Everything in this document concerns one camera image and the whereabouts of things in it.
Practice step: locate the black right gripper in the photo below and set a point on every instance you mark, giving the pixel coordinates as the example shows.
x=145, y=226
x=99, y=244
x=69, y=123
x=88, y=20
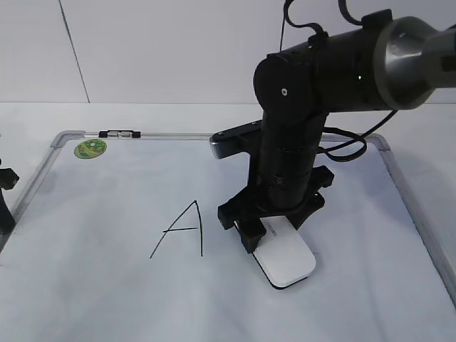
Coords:
x=246, y=206

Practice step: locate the white board eraser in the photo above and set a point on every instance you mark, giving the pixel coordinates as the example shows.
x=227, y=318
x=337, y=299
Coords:
x=282, y=254

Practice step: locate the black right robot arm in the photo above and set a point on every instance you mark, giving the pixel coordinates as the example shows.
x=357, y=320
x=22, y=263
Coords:
x=385, y=64

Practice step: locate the round green sticker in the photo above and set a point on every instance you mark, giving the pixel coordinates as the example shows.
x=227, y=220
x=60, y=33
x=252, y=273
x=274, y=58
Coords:
x=90, y=149

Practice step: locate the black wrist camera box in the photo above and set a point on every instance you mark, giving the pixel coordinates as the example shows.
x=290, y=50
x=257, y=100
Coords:
x=244, y=138

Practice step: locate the white board with grey frame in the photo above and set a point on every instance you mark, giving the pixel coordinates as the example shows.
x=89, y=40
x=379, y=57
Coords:
x=127, y=246

